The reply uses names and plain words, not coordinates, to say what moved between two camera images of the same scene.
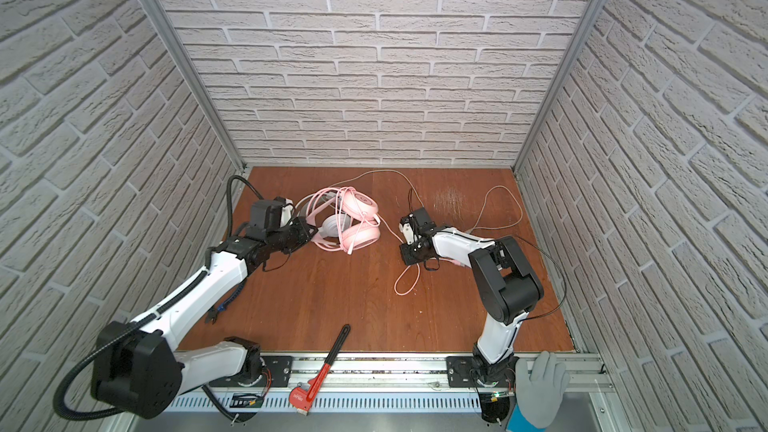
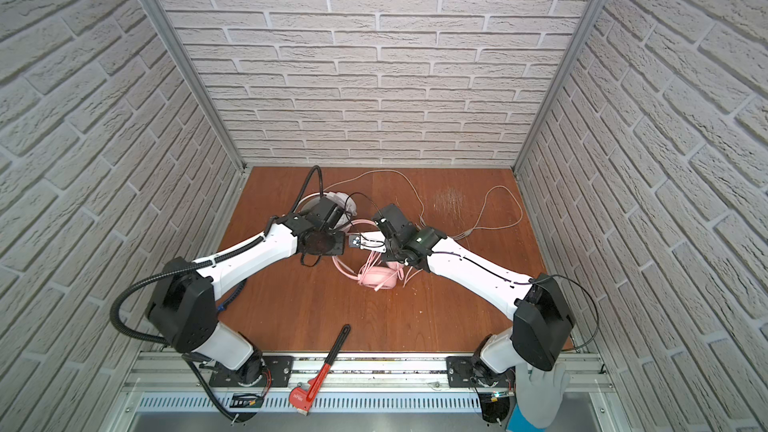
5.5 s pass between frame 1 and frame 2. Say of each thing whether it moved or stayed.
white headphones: stayed
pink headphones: moved
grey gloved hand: stayed
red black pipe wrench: stayed
